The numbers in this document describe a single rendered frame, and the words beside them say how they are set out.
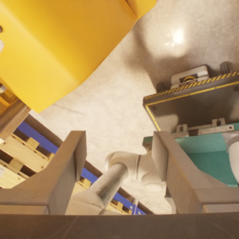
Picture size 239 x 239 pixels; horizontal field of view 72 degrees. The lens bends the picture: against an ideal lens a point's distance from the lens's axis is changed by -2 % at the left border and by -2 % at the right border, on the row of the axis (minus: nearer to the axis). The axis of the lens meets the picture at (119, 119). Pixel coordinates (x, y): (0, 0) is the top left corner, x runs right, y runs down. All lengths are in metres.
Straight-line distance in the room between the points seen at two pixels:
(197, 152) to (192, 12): 0.90
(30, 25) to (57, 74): 0.16
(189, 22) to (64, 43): 0.95
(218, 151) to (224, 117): 0.32
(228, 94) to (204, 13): 0.53
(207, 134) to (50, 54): 0.85
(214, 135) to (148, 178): 0.43
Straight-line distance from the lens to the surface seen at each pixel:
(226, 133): 1.02
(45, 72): 0.64
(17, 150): 2.50
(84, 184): 3.01
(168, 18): 1.35
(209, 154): 1.16
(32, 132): 2.66
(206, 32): 1.39
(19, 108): 0.82
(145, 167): 1.01
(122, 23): 0.80
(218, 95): 1.25
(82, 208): 0.52
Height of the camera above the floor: 1.31
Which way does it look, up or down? 42 degrees down
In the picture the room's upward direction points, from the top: 159 degrees counter-clockwise
